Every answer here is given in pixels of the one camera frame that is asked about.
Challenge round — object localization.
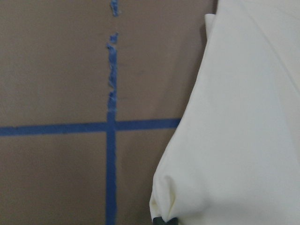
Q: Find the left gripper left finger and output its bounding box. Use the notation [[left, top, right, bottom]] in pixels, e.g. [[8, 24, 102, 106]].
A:
[[152, 217, 165, 225]]

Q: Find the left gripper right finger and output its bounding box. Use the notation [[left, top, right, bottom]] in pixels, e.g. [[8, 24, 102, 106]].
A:
[[167, 217, 179, 225]]

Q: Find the cream long-sleeve cat shirt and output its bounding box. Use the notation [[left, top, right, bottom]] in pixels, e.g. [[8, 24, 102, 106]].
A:
[[150, 0, 300, 225]]

